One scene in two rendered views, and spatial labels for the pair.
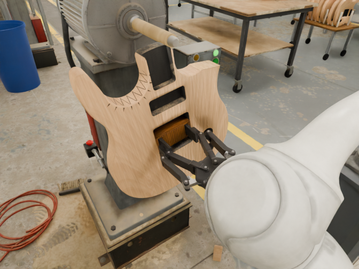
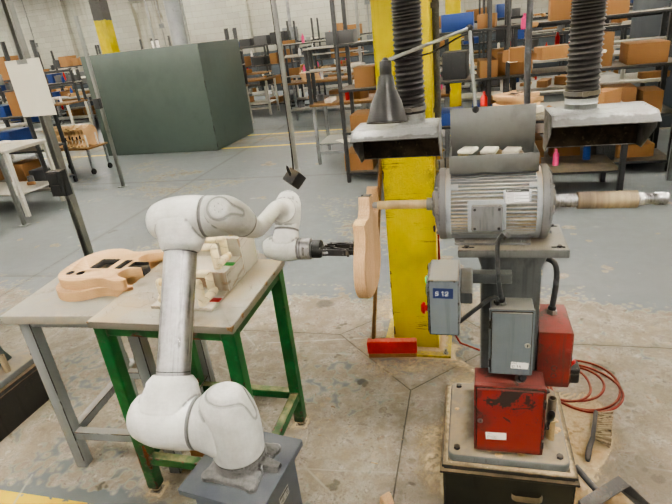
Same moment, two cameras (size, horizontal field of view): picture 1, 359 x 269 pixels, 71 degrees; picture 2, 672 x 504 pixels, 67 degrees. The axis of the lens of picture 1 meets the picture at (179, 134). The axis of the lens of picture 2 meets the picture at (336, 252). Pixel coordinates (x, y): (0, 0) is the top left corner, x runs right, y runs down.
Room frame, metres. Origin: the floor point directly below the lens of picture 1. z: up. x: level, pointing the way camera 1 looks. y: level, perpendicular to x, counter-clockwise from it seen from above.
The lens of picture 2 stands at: (1.85, -1.28, 1.86)
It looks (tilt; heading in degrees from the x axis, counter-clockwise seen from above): 23 degrees down; 140
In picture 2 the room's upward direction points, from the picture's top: 7 degrees counter-clockwise
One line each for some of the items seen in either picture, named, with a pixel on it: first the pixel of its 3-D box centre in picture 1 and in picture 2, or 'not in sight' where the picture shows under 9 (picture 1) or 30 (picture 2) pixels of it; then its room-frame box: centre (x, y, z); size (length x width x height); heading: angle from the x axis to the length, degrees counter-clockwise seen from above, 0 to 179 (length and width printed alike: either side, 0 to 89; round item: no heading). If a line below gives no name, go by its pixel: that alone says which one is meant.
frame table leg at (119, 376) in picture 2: not in sight; (132, 412); (-0.12, -0.85, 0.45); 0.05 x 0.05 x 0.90; 33
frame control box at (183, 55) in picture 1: (181, 74); (466, 300); (0.99, -0.01, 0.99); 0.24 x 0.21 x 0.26; 33
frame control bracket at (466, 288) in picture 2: not in sight; (466, 284); (0.96, 0.04, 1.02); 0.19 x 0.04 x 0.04; 123
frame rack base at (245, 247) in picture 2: not in sight; (221, 250); (-0.10, -0.29, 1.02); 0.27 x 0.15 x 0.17; 33
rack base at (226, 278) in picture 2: not in sight; (206, 273); (-0.01, -0.42, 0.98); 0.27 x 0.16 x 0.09; 33
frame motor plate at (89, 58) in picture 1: (108, 47); (510, 239); (0.98, 0.28, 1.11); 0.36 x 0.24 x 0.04; 33
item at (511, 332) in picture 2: not in sight; (511, 303); (1.07, 0.15, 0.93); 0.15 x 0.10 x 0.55; 33
